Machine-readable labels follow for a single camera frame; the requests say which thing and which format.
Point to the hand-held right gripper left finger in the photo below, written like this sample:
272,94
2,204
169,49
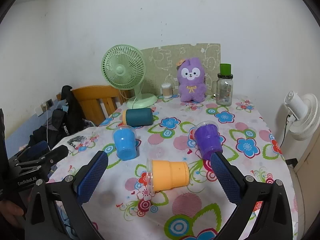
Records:
92,178

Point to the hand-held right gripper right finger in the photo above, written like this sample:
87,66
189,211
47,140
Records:
226,177

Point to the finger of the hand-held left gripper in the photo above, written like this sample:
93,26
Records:
37,147
53,155

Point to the orange cup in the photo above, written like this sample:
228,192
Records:
170,173

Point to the purple cup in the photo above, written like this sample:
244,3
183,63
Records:
207,140

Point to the blue cup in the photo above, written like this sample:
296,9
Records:
125,145

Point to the dark teal cup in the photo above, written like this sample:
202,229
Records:
140,117

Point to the person's left hand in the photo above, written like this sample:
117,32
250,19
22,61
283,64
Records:
10,211

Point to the dark clothes pile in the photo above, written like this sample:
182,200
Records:
40,135

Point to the black bag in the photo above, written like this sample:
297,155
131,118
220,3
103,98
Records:
72,115

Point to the floral tablecloth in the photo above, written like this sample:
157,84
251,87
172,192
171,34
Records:
175,142

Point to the wooden chair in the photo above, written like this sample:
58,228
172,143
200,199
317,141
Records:
87,100

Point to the glass bottle with green cap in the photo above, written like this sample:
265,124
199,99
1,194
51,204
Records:
224,90

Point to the purple plush toy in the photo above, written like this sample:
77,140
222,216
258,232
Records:
191,90

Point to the white fan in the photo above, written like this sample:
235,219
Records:
300,107

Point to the cotton swab container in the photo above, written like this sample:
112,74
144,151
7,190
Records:
166,91

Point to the green desk fan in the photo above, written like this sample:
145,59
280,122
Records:
120,70

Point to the patterned beige board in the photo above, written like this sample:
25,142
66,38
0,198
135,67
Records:
162,57

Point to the wall power outlet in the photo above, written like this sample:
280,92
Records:
47,104

